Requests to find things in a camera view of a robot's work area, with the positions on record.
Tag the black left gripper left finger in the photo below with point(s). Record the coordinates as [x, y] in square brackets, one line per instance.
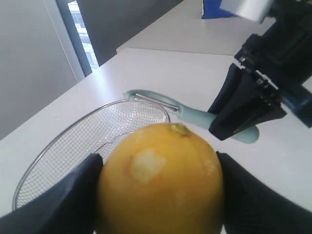
[68, 207]

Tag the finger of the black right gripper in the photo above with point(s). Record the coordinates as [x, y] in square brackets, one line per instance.
[227, 90]
[253, 103]

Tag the teal handled peeler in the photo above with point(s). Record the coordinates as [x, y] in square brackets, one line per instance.
[189, 115]

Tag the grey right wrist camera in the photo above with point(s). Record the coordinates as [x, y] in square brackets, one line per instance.
[254, 10]

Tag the oval metal mesh basket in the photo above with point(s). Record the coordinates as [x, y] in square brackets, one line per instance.
[97, 132]

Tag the yellow lemon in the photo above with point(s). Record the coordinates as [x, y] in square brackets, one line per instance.
[161, 179]

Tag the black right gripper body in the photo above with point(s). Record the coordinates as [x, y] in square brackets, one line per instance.
[282, 56]

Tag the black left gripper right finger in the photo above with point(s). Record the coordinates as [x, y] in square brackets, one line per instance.
[251, 207]

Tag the blue object on far table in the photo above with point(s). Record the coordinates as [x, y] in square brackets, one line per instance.
[211, 10]

